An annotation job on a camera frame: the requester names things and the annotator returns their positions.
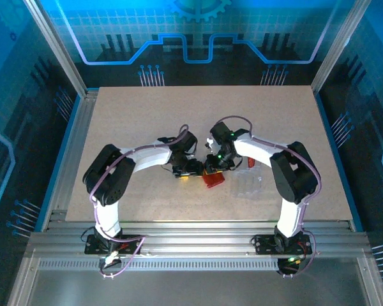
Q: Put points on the red leather card holder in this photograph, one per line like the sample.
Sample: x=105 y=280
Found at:
x=214 y=181

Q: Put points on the clear acrylic card stand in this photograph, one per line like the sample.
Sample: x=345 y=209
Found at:
x=247 y=185

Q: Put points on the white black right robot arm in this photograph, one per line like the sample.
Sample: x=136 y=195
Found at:
x=293 y=175

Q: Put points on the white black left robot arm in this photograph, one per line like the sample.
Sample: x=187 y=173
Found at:
x=108 y=178

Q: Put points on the grey metal bench panel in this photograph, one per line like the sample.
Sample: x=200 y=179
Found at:
x=194 y=287

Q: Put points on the black connector with lights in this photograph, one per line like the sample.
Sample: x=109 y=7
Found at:
x=287 y=266

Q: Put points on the blue table edge strip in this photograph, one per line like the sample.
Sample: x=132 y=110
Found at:
x=357 y=225
x=41 y=220

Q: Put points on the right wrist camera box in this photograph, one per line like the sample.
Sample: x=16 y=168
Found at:
x=213 y=145

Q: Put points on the aluminium frame cross rail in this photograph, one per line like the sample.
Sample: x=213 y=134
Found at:
x=194 y=239

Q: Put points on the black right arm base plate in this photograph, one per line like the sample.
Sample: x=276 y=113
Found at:
x=264 y=245

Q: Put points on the aluminium side rail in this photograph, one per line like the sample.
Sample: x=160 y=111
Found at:
x=81 y=127

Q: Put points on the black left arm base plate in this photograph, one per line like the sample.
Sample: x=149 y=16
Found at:
x=92 y=246

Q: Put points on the aluminium frame post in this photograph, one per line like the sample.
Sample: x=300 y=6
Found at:
x=340 y=48
x=57 y=48

